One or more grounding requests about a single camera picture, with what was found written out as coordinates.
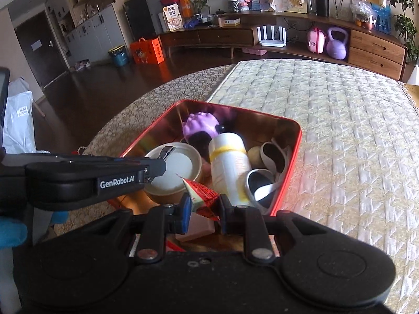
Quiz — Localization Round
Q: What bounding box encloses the small orchid plant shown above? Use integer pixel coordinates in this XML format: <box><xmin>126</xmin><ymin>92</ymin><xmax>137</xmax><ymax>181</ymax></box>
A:
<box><xmin>190</xmin><ymin>0</ymin><xmax>212</xmax><ymax>22</ymax></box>

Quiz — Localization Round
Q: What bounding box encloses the printed cereal box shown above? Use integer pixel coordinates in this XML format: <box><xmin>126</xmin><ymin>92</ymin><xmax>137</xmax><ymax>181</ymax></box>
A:
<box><xmin>163</xmin><ymin>4</ymin><xmax>184</xmax><ymax>32</ymax></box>

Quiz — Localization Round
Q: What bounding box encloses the red sachet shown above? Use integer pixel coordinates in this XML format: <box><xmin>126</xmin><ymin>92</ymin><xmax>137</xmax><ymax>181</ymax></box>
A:
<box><xmin>177</xmin><ymin>174</ymin><xmax>220</xmax><ymax>221</ymax></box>

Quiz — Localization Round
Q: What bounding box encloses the pink block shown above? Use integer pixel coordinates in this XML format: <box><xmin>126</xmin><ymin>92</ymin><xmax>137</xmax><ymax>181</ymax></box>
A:
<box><xmin>175</xmin><ymin>214</ymin><xmax>216</xmax><ymax>243</ymax></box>

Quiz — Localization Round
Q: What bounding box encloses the orange gift box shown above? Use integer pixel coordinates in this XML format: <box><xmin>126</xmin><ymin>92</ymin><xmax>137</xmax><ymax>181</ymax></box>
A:
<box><xmin>130</xmin><ymin>37</ymin><xmax>164</xmax><ymax>65</ymax></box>

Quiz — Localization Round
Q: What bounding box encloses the pebble-pattern tablecloth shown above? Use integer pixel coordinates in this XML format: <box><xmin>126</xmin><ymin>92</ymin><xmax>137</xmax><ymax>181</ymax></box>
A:
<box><xmin>54</xmin><ymin>65</ymin><xmax>234</xmax><ymax>236</ymax></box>

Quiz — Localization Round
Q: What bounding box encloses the wooden television cabinet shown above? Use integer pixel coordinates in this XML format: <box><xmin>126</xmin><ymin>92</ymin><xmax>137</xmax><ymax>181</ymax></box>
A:
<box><xmin>158</xmin><ymin>10</ymin><xmax>410</xmax><ymax>82</ymax></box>

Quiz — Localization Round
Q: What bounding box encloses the white shell-shaped board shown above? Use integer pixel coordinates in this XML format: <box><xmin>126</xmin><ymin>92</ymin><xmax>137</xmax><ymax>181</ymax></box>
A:
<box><xmin>314</xmin><ymin>0</ymin><xmax>361</xmax><ymax>20</ymax></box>

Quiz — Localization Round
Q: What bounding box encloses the white plastic bag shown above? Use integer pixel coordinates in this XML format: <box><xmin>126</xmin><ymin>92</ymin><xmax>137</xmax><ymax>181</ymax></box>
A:
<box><xmin>3</xmin><ymin>78</ymin><xmax>37</xmax><ymax>154</ymax></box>

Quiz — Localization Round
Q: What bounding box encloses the quilted cream table mat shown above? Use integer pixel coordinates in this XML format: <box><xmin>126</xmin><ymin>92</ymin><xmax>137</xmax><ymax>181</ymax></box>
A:
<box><xmin>207</xmin><ymin>59</ymin><xmax>419</xmax><ymax>301</ymax></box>

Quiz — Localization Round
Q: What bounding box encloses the pink toy suitcase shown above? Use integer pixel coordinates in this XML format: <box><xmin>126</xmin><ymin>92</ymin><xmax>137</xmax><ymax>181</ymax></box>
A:
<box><xmin>307</xmin><ymin>28</ymin><xmax>327</xmax><ymax>53</ymax></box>

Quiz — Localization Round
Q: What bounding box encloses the small cream round toy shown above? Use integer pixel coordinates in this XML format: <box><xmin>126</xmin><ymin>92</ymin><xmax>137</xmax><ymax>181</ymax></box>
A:
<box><xmin>247</xmin><ymin>147</ymin><xmax>263</xmax><ymax>168</ymax></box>

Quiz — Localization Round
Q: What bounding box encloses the beige bowl white inside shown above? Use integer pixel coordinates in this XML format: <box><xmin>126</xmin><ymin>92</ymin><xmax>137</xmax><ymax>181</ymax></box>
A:
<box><xmin>144</xmin><ymin>142</ymin><xmax>203</xmax><ymax>203</ymax></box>

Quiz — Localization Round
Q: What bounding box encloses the red orange box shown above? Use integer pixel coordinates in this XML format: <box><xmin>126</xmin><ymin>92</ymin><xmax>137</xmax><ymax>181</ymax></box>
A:
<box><xmin>160</xmin><ymin>0</ymin><xmax>191</xmax><ymax>18</ymax></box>

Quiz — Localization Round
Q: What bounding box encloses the wooden wall cabinet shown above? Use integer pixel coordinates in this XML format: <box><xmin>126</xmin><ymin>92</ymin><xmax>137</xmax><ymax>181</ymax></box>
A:
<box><xmin>44</xmin><ymin>0</ymin><xmax>126</xmax><ymax>63</ymax></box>

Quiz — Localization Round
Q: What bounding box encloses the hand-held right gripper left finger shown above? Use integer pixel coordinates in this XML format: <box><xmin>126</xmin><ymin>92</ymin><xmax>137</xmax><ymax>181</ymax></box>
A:
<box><xmin>79</xmin><ymin>193</ymin><xmax>192</xmax><ymax>265</ymax></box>

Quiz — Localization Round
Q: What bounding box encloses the grey elastic strap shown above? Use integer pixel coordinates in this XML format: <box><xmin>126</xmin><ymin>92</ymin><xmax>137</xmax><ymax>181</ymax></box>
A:
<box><xmin>245</xmin><ymin>139</ymin><xmax>293</xmax><ymax>209</ymax></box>

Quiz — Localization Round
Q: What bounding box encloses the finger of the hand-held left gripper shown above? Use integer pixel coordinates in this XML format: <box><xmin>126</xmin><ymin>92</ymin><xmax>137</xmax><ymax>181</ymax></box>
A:
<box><xmin>3</xmin><ymin>152</ymin><xmax>152</xmax><ymax>168</ymax></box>
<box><xmin>26</xmin><ymin>158</ymin><xmax>168</xmax><ymax>212</ymax></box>

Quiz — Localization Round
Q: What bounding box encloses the purple kettlebell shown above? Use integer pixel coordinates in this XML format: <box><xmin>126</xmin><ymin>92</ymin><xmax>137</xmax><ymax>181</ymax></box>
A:
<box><xmin>326</xmin><ymin>27</ymin><xmax>348</xmax><ymax>60</ymax></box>

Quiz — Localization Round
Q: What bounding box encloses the red tin box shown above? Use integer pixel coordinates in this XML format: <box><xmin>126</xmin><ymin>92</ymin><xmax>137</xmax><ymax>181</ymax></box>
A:
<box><xmin>118</xmin><ymin>100</ymin><xmax>302</xmax><ymax>252</ymax></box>

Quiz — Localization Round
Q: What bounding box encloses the large potted tree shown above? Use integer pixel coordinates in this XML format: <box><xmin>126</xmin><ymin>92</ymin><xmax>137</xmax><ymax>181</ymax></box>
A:
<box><xmin>388</xmin><ymin>0</ymin><xmax>419</xmax><ymax>63</ymax></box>

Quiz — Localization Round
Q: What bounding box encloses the white router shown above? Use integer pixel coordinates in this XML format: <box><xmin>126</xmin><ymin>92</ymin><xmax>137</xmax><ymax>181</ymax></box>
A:
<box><xmin>257</xmin><ymin>25</ymin><xmax>287</xmax><ymax>47</ymax></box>

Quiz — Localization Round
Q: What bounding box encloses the person's left hand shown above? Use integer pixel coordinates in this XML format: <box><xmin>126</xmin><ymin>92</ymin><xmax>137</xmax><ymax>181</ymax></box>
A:
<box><xmin>0</xmin><ymin>216</ymin><xmax>29</xmax><ymax>248</ymax></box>

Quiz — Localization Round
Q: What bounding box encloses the dark door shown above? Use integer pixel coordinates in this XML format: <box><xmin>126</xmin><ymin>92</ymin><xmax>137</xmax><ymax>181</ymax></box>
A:
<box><xmin>15</xmin><ymin>11</ymin><xmax>68</xmax><ymax>87</ymax></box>

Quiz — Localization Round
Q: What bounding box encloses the clear plastic bag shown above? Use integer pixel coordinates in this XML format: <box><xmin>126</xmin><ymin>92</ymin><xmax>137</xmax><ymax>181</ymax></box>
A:
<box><xmin>350</xmin><ymin>0</ymin><xmax>377</xmax><ymax>30</ymax></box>

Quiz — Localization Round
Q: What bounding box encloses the blue bucket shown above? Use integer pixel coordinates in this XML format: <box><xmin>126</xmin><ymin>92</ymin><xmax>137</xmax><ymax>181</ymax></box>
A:
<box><xmin>109</xmin><ymin>45</ymin><xmax>129</xmax><ymax>68</ymax></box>

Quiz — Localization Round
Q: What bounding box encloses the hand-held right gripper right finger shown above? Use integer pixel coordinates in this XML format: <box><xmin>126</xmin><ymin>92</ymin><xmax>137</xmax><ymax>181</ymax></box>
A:
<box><xmin>219</xmin><ymin>194</ymin><xmax>331</xmax><ymax>265</ymax></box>

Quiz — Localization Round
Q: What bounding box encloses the black fridge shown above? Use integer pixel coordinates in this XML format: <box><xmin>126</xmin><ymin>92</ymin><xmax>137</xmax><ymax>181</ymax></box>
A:
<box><xmin>124</xmin><ymin>0</ymin><xmax>164</xmax><ymax>41</ymax></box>

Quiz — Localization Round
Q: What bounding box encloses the white bottle yellow band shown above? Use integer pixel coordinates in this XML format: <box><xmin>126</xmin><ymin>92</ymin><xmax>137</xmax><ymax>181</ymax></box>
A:
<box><xmin>208</xmin><ymin>132</ymin><xmax>254</xmax><ymax>207</ymax></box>

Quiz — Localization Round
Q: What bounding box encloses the purple spiky toy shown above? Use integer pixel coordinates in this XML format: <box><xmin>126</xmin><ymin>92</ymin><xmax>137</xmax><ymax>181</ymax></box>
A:
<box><xmin>182</xmin><ymin>112</ymin><xmax>220</xmax><ymax>141</ymax></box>

